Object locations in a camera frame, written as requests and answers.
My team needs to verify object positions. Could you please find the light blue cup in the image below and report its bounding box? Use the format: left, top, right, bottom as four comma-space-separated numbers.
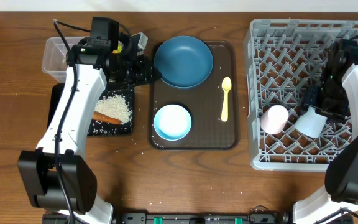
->
294, 107, 328, 138

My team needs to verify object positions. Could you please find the white rice pile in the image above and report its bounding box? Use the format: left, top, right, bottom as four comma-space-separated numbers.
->
95, 95, 132, 124

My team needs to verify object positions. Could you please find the pink cup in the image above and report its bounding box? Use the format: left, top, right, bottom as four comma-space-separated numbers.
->
260, 105, 289, 134

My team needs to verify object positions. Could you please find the orange carrot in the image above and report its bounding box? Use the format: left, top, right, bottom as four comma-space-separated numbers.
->
92, 111, 121, 124

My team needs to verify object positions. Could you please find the light blue bowl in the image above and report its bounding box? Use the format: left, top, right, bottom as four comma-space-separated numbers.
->
153, 104, 192, 141

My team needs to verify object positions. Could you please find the green snack wrapper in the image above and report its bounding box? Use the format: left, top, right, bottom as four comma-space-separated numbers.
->
113, 44, 123, 54

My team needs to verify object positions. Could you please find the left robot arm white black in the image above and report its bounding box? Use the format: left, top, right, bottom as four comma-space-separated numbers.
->
17, 17, 161, 223

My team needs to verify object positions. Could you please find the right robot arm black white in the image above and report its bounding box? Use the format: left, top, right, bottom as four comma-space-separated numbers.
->
286, 35, 358, 224

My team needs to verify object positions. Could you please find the grey dishwasher rack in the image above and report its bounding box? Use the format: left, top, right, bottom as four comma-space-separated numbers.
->
244, 19, 358, 172

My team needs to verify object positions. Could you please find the dark blue plate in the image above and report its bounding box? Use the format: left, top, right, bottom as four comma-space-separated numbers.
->
154, 36, 214, 89

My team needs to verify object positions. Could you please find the clear plastic bin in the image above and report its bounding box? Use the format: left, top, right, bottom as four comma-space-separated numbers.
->
42, 37, 67, 83

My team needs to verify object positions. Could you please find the yellow plastic spoon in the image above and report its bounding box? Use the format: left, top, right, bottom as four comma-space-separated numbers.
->
221, 77, 232, 122

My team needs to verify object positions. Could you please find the brown serving tray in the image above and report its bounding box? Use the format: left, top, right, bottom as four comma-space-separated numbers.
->
148, 41, 239, 150

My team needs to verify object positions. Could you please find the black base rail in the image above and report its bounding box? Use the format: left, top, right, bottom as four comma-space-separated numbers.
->
41, 205, 357, 224

